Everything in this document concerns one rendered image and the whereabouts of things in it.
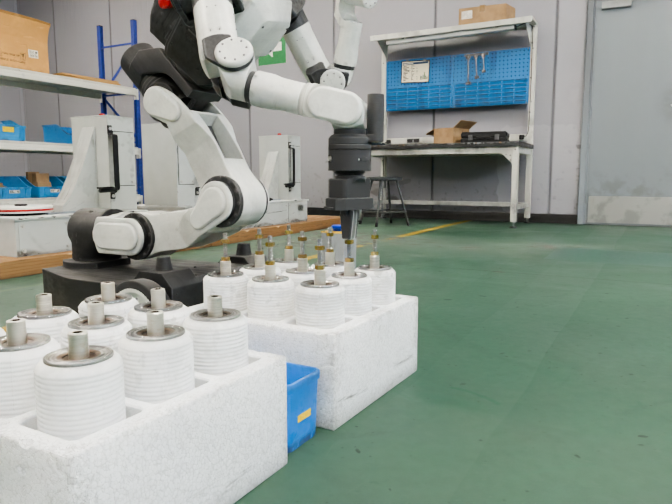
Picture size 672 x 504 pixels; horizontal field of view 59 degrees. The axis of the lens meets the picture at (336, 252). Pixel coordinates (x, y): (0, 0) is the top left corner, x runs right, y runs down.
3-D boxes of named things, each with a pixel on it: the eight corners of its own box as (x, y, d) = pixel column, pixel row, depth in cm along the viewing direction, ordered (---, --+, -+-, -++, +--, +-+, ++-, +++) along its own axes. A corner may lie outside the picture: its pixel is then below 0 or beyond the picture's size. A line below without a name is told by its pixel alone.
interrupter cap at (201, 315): (178, 320, 88) (178, 315, 88) (212, 310, 94) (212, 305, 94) (217, 326, 84) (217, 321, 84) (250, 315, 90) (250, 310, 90)
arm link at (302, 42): (316, 105, 183) (281, 37, 175) (316, 97, 195) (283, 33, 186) (349, 88, 181) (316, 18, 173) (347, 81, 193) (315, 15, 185)
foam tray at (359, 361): (177, 392, 127) (174, 310, 124) (283, 347, 160) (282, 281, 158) (334, 431, 107) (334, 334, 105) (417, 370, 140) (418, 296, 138)
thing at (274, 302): (252, 375, 117) (250, 284, 114) (245, 360, 126) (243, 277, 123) (299, 370, 119) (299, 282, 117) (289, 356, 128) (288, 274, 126)
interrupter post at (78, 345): (63, 360, 68) (61, 333, 68) (81, 355, 70) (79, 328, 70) (77, 364, 67) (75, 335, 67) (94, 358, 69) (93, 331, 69)
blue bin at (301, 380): (157, 421, 112) (155, 359, 110) (197, 401, 121) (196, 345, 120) (289, 457, 97) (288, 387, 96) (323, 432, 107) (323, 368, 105)
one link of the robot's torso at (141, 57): (110, 68, 175) (139, 20, 167) (143, 75, 186) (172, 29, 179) (161, 135, 168) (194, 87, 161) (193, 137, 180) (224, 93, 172)
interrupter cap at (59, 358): (28, 363, 67) (28, 357, 67) (85, 347, 74) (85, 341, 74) (71, 374, 64) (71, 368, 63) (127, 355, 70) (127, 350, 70)
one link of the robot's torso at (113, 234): (92, 256, 183) (89, 213, 181) (141, 249, 201) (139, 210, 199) (140, 260, 173) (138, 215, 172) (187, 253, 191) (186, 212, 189)
